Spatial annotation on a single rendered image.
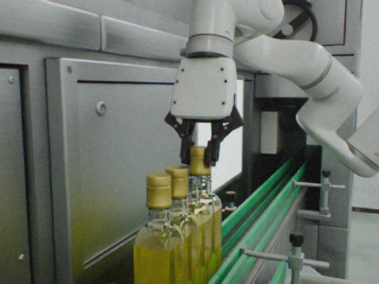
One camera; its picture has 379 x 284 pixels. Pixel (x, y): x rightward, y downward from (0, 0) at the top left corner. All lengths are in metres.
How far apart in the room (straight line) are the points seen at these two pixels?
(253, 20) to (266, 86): 0.94
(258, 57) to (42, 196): 0.47
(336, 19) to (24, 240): 1.33
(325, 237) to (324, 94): 0.95
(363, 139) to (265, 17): 0.31
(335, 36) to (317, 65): 0.84
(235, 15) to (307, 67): 0.18
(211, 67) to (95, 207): 0.28
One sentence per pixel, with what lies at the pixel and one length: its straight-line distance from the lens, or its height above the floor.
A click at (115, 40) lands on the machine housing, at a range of 0.70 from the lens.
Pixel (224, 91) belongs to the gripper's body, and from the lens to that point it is 0.63.
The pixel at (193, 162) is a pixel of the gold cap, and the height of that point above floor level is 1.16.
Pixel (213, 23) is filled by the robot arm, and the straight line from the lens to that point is 0.66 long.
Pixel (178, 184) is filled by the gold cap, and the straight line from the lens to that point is 0.60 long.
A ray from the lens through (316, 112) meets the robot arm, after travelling 0.85.
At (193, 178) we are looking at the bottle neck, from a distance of 0.65.
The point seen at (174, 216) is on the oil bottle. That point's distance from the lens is 0.61.
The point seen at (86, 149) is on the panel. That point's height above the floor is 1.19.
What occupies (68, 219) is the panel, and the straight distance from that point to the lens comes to 0.61.
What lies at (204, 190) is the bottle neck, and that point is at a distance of 0.71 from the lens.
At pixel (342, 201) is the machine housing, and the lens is 1.65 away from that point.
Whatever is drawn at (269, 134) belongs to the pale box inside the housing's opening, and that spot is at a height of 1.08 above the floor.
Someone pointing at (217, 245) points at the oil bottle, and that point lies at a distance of 0.75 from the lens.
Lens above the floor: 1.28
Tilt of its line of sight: 8 degrees down
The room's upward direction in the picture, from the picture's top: straight up
